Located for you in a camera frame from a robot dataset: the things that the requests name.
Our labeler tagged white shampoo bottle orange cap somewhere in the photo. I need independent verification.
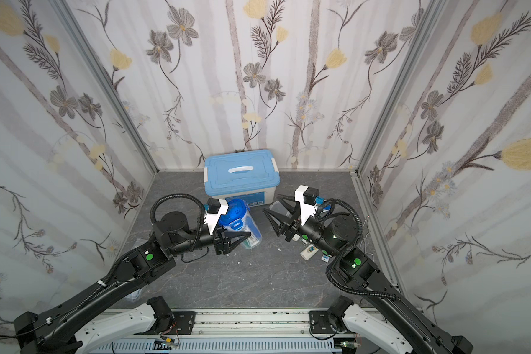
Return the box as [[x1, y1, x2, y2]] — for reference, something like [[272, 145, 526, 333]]
[[300, 245, 319, 261]]

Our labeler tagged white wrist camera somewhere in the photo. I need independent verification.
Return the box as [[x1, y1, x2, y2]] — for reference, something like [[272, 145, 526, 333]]
[[204, 198, 229, 235], [294, 185, 325, 226]]

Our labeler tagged blue lidded clear jar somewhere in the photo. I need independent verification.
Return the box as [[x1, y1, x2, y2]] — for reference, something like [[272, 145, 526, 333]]
[[269, 201, 291, 218], [218, 199, 262, 249]]

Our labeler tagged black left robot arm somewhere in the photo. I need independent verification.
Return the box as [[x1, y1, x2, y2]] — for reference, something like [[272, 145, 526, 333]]
[[13, 193, 251, 353]]

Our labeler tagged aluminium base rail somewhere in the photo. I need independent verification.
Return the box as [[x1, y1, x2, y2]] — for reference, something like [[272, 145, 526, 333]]
[[65, 307, 435, 354]]

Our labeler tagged white slotted cable duct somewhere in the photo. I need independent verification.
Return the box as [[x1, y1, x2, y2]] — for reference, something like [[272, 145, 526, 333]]
[[92, 338, 342, 353]]

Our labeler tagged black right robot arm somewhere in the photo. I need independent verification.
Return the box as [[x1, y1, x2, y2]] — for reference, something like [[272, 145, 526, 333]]
[[263, 188, 473, 353]]

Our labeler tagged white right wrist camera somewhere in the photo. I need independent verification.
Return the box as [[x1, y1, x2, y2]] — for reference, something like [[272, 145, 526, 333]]
[[294, 185, 325, 226]]

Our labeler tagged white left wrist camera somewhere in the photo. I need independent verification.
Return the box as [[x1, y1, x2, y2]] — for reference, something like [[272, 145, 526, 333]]
[[204, 198, 229, 235]]

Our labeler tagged blue lidded white storage box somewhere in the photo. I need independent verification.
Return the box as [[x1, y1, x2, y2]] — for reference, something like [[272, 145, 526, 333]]
[[204, 150, 280, 207]]

